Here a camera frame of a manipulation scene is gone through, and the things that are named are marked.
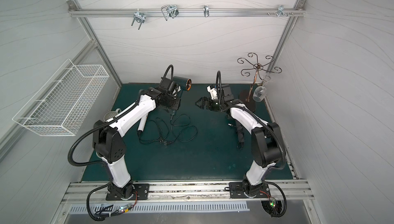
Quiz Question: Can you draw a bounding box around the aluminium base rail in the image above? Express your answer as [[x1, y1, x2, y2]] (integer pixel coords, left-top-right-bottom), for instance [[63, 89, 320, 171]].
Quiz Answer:
[[61, 179, 315, 204]]

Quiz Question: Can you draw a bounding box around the dark green hair dryer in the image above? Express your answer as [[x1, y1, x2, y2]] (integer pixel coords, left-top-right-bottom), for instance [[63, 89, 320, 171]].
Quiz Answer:
[[169, 76, 192, 119]]

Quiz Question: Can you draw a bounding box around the small metal clamp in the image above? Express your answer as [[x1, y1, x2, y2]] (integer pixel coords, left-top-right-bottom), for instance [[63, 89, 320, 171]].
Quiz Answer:
[[203, 5, 209, 18]]

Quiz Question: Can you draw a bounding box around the metal hook bracket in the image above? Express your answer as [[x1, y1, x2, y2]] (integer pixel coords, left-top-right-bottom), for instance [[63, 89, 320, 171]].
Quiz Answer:
[[131, 10, 146, 30]]

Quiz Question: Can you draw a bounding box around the clear wine glass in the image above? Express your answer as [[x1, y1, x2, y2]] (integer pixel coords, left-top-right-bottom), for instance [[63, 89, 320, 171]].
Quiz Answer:
[[253, 74, 271, 102]]

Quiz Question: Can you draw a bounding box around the green table mat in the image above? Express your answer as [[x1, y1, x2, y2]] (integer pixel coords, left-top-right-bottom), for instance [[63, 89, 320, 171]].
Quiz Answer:
[[81, 83, 294, 182]]

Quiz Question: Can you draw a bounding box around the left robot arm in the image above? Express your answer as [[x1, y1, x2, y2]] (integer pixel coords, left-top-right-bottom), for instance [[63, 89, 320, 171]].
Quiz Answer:
[[67, 65, 180, 200]]

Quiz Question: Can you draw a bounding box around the white vent strip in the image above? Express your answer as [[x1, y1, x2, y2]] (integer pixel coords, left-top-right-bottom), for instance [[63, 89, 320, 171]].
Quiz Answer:
[[69, 201, 250, 214]]

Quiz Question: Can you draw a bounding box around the aluminium top rail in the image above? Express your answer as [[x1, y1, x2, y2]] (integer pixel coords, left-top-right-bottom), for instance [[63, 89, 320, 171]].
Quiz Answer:
[[69, 7, 306, 18]]

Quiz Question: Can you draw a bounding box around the green dryer black cord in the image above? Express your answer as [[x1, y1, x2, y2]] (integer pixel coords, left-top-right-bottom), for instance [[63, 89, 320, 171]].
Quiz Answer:
[[159, 113, 198, 146]]

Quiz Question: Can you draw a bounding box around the white hair dryer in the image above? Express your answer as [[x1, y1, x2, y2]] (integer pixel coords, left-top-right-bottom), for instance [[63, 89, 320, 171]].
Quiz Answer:
[[137, 114, 148, 132]]

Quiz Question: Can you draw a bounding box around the white wire basket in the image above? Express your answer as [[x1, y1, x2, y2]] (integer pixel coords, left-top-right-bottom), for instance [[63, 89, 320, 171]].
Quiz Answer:
[[12, 59, 109, 137]]

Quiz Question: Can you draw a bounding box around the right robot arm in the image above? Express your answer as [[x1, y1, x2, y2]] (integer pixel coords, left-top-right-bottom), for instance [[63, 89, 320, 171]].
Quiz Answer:
[[196, 71, 286, 198]]

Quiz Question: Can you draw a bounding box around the metal bolt bracket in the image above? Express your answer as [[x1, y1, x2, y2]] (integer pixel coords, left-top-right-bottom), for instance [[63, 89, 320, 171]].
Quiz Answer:
[[267, 5, 294, 18]]

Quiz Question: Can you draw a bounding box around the striped ceramic mug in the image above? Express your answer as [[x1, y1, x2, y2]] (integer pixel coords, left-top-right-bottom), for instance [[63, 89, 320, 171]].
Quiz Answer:
[[103, 109, 122, 121]]

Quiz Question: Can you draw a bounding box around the metal glass holder stand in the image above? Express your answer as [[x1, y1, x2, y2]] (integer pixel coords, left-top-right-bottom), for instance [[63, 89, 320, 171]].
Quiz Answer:
[[237, 53, 283, 112]]

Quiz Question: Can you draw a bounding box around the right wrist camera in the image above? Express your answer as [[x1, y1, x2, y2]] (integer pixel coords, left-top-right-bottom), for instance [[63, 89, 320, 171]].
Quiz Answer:
[[207, 84, 218, 100]]

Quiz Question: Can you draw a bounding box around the metal u-bolt bracket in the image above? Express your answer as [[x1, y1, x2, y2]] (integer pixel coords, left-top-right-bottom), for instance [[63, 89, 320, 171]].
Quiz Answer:
[[161, 4, 179, 21]]

